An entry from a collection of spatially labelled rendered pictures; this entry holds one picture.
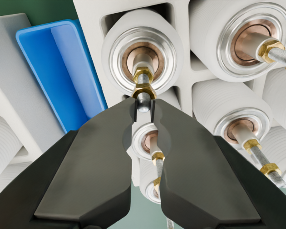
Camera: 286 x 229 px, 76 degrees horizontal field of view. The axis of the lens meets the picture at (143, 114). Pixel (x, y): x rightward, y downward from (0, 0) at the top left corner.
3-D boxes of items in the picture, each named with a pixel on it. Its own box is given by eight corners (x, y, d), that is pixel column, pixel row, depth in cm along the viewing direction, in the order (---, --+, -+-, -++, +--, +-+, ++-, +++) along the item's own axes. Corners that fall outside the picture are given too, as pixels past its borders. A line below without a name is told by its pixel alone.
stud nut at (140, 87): (147, 107, 15) (148, 112, 14) (128, 99, 15) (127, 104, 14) (159, 87, 14) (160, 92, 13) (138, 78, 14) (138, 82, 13)
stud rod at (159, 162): (153, 146, 26) (157, 197, 19) (160, 145, 25) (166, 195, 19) (155, 151, 26) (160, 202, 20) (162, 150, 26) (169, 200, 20)
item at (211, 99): (211, 103, 44) (248, 160, 29) (175, 92, 43) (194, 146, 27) (234, 66, 39) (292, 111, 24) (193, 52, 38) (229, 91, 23)
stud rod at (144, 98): (145, 75, 19) (147, 115, 13) (136, 72, 19) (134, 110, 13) (149, 67, 19) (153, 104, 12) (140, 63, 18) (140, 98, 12)
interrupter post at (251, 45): (255, 55, 20) (273, 65, 18) (235, 52, 20) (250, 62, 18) (266, 32, 19) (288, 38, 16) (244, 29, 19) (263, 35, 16)
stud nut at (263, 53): (271, 62, 18) (277, 65, 17) (255, 60, 17) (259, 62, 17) (283, 40, 16) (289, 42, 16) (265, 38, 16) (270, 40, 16)
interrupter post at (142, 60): (130, 52, 20) (129, 61, 17) (153, 51, 20) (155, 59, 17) (133, 73, 21) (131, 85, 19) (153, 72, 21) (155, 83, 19)
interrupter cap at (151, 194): (182, 201, 36) (183, 205, 35) (144, 201, 35) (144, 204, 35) (190, 176, 32) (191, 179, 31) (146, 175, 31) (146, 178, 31)
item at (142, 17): (113, 7, 33) (91, 18, 18) (166, 3, 33) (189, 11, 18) (120, 60, 38) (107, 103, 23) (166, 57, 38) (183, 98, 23)
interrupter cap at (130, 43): (103, 28, 19) (102, 29, 18) (177, 23, 19) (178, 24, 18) (114, 94, 23) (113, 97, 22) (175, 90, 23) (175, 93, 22)
